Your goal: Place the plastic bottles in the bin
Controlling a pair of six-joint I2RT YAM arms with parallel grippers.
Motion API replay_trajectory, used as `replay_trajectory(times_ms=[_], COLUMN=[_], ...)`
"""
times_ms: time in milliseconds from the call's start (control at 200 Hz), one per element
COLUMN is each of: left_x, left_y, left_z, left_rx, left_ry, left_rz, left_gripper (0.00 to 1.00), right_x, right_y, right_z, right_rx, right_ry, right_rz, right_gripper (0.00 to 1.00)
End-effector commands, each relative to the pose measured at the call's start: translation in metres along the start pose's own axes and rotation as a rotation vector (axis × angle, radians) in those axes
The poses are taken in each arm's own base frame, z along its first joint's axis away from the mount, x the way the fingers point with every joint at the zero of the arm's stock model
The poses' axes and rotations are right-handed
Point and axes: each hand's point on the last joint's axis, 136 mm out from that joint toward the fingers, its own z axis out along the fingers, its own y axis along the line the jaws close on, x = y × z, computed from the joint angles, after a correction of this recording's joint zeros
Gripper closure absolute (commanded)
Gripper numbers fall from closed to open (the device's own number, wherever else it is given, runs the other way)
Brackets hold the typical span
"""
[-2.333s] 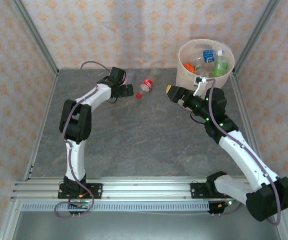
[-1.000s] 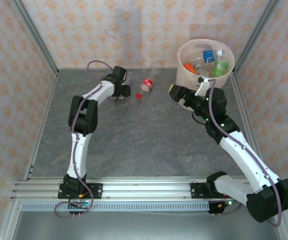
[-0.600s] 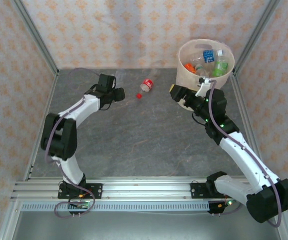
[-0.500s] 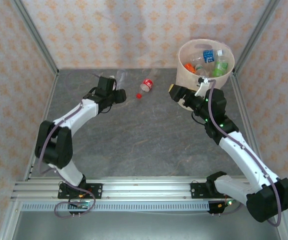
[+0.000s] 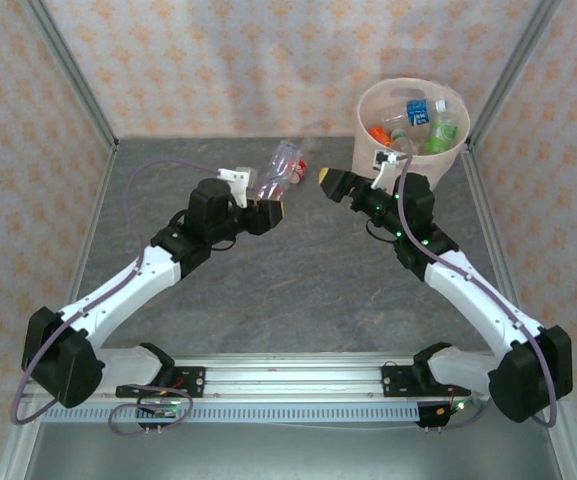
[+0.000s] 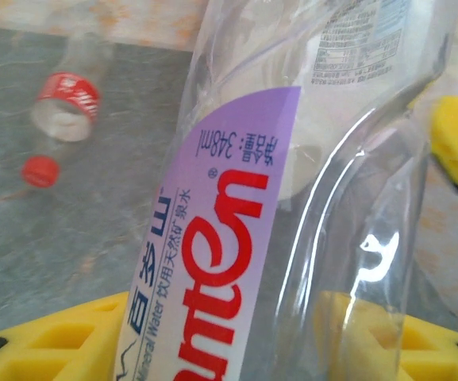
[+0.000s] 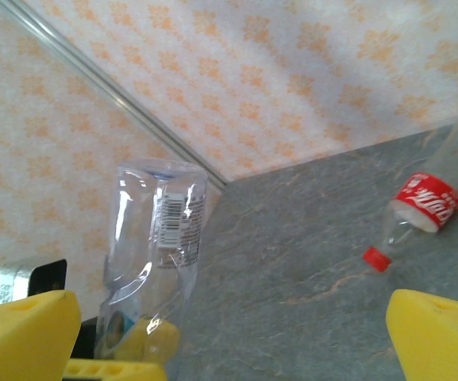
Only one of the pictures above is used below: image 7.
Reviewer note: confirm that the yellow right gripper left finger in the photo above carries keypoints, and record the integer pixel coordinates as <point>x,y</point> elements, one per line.
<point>22,337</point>

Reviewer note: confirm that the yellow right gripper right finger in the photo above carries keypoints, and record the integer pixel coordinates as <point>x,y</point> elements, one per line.
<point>439,341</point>

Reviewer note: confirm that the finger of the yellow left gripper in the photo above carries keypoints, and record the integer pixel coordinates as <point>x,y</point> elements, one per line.
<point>113,371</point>
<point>161,337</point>

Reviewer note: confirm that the clear bottle with purple label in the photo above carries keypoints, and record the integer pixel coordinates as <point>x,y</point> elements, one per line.
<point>153,222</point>

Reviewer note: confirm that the red label cola bottle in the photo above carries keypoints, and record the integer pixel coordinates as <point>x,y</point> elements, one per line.
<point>427,198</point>

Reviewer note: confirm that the aluminium frame post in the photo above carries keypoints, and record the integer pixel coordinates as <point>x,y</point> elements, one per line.
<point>93,76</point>

